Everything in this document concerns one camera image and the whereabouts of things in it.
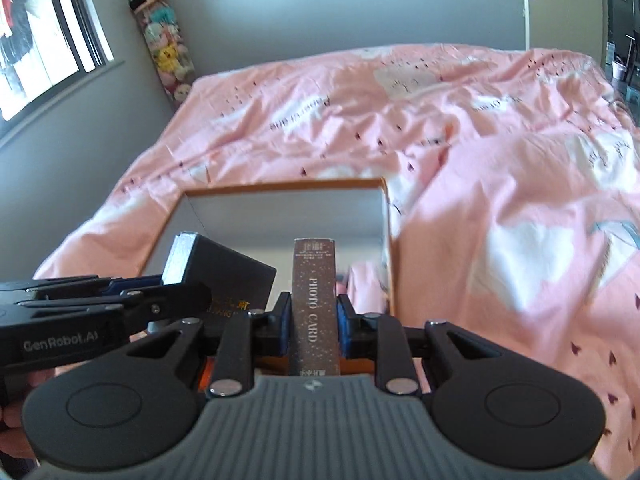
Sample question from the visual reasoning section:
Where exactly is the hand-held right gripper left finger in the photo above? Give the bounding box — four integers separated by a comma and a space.
127, 292, 293, 401

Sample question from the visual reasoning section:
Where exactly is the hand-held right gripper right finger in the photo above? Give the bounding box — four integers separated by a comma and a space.
337, 294, 506, 396

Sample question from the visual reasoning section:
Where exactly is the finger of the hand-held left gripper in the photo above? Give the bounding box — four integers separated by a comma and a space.
97, 274, 167, 298
120, 281, 214, 335

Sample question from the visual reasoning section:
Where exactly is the brown photo card box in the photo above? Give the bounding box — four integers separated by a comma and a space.
291, 236, 344, 379

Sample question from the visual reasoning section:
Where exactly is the black plastic object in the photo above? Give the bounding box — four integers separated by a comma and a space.
161, 231, 278, 342

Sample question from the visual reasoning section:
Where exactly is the orange cardboard box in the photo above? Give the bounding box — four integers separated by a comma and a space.
142, 177, 403, 397

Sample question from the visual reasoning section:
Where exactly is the person's left hand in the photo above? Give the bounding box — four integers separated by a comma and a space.
0, 402, 32, 463

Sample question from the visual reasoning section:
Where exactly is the pink printed blanket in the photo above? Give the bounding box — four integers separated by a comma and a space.
32, 42, 640, 480

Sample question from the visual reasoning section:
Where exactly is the clear tube of plush toys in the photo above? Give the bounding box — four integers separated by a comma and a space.
131, 0, 197, 112

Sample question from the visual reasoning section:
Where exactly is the window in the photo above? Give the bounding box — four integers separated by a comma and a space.
0, 0, 117, 124

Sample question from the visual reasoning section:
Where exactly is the grey door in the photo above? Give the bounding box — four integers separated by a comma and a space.
520, 0, 609, 55

